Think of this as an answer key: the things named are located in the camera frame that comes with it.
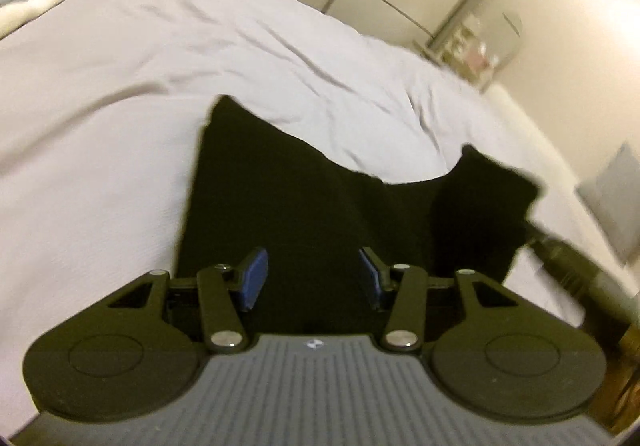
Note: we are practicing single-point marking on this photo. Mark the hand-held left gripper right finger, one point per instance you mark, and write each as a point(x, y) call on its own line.
point(372, 276)

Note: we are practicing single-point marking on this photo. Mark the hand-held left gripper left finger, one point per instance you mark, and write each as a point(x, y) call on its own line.
point(254, 276)

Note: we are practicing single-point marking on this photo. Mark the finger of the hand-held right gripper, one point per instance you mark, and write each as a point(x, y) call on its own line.
point(535, 233)

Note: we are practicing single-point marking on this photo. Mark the black garment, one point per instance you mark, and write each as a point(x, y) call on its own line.
point(300, 206)

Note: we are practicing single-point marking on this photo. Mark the grey cushion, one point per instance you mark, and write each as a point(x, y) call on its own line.
point(615, 206)

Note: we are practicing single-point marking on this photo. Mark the white bed sheet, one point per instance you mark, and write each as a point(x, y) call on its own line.
point(150, 56)

